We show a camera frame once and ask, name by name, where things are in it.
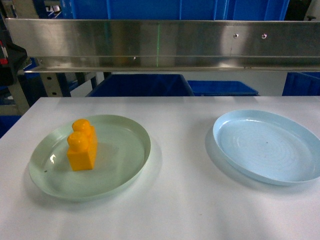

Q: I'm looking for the blue bin behind table right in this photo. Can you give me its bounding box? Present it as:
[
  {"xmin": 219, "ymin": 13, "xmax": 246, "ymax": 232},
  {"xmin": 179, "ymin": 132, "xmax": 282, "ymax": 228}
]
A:
[{"xmin": 188, "ymin": 80, "xmax": 259, "ymax": 97}]

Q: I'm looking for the pale green plate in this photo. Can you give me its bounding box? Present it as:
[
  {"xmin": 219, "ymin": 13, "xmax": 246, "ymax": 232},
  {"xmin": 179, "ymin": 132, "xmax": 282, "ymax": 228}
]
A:
[{"xmin": 28, "ymin": 115, "xmax": 151, "ymax": 202}]

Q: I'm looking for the stainless steel shelf rail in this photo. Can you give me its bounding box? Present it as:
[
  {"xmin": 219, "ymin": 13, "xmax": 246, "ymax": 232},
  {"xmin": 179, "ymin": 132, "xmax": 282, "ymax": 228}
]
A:
[{"xmin": 5, "ymin": 18, "xmax": 320, "ymax": 73}]

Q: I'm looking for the yellow toy building block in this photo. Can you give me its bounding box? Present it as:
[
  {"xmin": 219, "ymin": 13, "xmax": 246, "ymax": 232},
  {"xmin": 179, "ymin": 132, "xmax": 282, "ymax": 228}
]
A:
[{"xmin": 67, "ymin": 119, "xmax": 98, "ymax": 172}]

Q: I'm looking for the blue bin far right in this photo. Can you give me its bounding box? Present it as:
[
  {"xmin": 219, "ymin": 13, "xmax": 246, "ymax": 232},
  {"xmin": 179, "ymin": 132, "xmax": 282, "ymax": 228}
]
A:
[{"xmin": 282, "ymin": 72, "xmax": 320, "ymax": 96}]

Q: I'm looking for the large blue bin behind table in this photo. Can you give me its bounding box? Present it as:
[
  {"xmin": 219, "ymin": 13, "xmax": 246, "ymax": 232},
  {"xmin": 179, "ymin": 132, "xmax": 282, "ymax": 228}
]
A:
[{"xmin": 88, "ymin": 74, "xmax": 194, "ymax": 97}]

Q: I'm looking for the pale blue plate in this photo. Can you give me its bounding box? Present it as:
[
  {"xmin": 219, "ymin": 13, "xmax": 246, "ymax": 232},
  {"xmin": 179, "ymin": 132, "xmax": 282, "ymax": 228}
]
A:
[{"xmin": 212, "ymin": 109, "xmax": 320, "ymax": 186}]

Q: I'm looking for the large blue bin top shelf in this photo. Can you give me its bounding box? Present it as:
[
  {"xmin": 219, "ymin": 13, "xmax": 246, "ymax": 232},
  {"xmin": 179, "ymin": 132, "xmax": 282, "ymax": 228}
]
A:
[{"xmin": 60, "ymin": 0, "xmax": 289, "ymax": 21}]

